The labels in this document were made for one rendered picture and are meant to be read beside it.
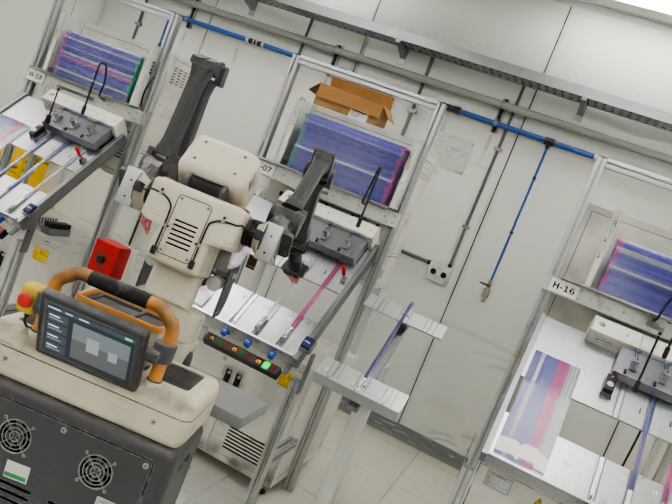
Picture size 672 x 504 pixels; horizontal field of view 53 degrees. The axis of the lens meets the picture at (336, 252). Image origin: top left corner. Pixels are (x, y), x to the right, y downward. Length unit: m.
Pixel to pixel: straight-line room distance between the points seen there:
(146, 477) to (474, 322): 3.06
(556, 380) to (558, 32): 2.53
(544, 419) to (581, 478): 0.23
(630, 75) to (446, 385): 2.21
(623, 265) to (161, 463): 1.93
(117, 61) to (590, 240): 2.44
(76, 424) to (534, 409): 1.62
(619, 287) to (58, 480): 2.10
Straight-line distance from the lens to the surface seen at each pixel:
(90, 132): 3.61
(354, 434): 2.72
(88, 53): 3.86
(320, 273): 2.91
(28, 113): 3.97
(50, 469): 1.79
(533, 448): 2.57
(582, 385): 2.79
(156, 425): 1.65
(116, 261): 3.18
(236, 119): 5.04
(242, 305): 2.81
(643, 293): 2.89
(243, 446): 3.14
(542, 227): 4.40
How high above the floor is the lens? 1.39
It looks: 5 degrees down
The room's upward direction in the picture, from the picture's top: 22 degrees clockwise
